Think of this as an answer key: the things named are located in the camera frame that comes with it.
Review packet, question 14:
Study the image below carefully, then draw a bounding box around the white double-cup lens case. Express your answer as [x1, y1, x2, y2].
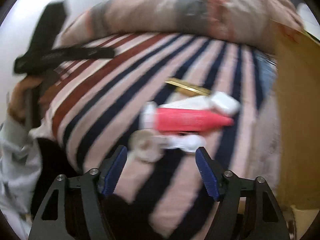
[163, 134, 206, 153]

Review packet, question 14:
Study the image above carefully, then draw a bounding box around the brown cardboard box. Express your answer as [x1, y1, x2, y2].
[274, 22, 319, 209]

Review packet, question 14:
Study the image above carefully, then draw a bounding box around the rolled pink grey duvet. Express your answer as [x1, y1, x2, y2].
[60, 0, 304, 54]

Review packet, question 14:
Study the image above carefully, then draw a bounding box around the gold flat packet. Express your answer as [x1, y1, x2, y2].
[165, 77, 211, 96]

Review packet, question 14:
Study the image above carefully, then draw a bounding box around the white round tape dispenser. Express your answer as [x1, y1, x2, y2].
[129, 129, 171, 163]

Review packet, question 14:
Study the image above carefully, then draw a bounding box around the grey patterned left sleeve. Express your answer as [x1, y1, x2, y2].
[1, 115, 42, 239]

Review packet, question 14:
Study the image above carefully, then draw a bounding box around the pink red bottle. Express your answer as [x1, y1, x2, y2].
[139, 102, 234, 133]

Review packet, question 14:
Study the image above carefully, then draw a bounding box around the person's left hand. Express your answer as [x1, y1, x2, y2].
[7, 75, 59, 126]

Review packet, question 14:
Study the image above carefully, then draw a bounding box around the pale pink tube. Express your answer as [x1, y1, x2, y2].
[159, 95, 214, 110]

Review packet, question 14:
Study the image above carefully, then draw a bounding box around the white earbuds case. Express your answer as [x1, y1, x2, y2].
[209, 91, 240, 117]

